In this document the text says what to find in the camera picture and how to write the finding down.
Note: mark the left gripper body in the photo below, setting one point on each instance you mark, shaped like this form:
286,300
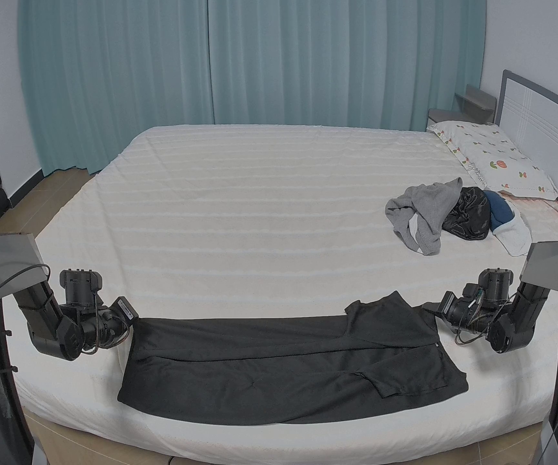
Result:
125,310

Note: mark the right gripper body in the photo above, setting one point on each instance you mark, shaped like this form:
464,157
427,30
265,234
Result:
458,313

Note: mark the black T-shirt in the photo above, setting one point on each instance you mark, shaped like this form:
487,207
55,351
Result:
259,366

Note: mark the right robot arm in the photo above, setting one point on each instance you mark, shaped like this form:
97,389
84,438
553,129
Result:
550,264

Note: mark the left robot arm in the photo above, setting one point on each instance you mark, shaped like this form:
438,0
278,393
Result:
3,259

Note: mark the bed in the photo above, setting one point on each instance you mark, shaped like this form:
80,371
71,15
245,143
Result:
259,211

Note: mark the white garment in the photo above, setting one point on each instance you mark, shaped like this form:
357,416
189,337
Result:
516,238

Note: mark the black satin garment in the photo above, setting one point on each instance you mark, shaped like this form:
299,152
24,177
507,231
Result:
470,213

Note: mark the grey garment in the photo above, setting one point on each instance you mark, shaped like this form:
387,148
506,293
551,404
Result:
429,201

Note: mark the white printed pillow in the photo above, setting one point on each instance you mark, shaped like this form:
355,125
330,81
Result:
496,158

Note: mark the grey bedside table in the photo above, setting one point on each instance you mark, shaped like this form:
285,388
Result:
477,100

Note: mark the blue-green curtain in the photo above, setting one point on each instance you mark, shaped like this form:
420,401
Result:
114,66
356,41

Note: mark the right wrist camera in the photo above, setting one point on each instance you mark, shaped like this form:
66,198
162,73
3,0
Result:
472,292

